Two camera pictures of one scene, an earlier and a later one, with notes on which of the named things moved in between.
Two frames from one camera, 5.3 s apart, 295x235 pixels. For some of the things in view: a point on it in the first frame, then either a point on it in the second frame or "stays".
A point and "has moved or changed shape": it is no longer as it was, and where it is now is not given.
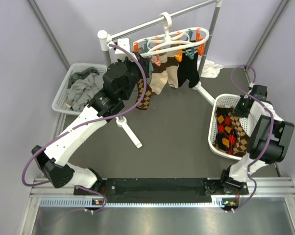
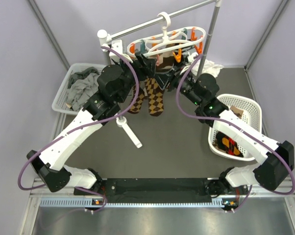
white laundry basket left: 59,104 stays
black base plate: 161,190 stays
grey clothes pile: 83,85 stays
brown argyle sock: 144,104 has moved or changed shape
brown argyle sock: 240,148 -> 155,94
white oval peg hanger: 172,41 stays
